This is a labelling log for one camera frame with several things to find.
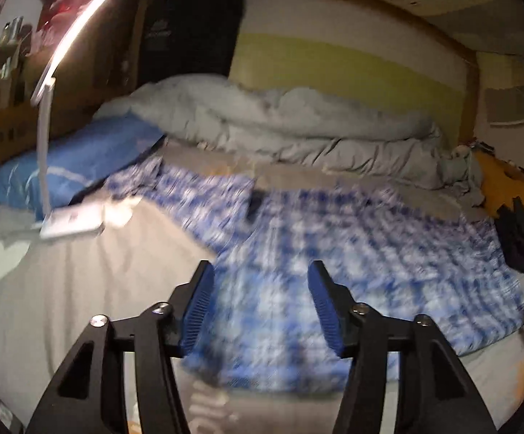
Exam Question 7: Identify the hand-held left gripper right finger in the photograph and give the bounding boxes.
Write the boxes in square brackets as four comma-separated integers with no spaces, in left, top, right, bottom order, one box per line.
[307,260,498,434]

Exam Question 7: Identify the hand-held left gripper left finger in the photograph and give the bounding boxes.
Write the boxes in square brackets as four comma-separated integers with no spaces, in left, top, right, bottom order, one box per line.
[26,260,216,434]

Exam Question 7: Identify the blue plaid shirt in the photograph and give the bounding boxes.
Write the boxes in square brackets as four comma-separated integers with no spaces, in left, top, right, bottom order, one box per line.
[103,154,524,394]

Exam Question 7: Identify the yellow pillow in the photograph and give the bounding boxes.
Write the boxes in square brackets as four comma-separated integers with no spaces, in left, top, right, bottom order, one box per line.
[472,150,524,240]

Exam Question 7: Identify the white desk lamp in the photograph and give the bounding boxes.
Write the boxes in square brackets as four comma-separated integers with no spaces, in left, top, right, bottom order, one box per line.
[30,0,131,239]

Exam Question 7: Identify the grey duvet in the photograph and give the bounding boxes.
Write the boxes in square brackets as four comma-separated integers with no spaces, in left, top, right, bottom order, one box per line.
[94,75,486,209]

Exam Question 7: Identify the blue pillow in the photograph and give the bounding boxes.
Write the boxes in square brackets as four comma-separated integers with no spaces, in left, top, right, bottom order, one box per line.
[0,113,167,211]

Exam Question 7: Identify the wooden bed frame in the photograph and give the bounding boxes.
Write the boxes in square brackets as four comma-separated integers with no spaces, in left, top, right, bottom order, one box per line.
[0,0,524,200]

